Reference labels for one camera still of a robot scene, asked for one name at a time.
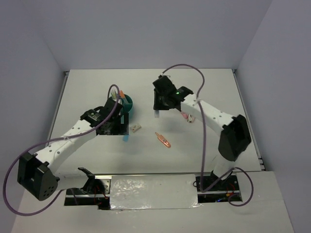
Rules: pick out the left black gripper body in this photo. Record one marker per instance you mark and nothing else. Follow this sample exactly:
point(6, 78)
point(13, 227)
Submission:
point(115, 127)

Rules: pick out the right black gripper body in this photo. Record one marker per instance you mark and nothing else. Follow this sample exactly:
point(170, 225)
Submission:
point(160, 103)

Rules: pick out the blue marker cap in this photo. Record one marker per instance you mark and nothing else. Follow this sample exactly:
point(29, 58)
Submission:
point(125, 127)

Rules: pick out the orange highlighter marker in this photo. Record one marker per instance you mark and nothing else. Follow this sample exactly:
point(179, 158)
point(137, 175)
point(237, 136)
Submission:
point(122, 95)

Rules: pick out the yellow thin pen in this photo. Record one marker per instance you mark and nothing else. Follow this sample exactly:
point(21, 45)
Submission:
point(114, 94)

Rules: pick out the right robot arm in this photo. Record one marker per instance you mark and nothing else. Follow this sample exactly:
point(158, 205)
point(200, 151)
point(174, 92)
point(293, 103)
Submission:
point(233, 131)

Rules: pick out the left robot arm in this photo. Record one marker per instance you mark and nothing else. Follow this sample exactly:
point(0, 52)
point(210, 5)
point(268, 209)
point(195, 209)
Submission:
point(37, 173)

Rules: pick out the white eraser box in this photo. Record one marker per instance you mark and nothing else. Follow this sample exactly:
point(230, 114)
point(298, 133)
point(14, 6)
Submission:
point(135, 127)

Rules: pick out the teal round organizer container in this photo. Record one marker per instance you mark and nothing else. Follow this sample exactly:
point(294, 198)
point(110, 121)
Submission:
point(127, 106)

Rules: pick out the orange utility cutter pen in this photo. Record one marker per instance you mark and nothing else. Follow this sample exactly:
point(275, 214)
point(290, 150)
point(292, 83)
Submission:
point(163, 140)

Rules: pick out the silver foil cover plate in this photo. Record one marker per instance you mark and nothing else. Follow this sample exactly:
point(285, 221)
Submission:
point(153, 192)

